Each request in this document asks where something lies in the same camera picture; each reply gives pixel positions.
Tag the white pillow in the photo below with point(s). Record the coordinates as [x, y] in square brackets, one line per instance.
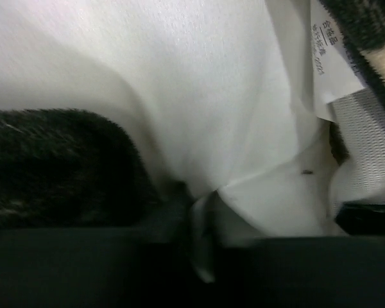
[179, 96]

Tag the black floral plush pillowcase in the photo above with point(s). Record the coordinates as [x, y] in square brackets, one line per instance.
[57, 170]

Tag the white care label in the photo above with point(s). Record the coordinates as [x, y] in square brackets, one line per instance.
[335, 73]

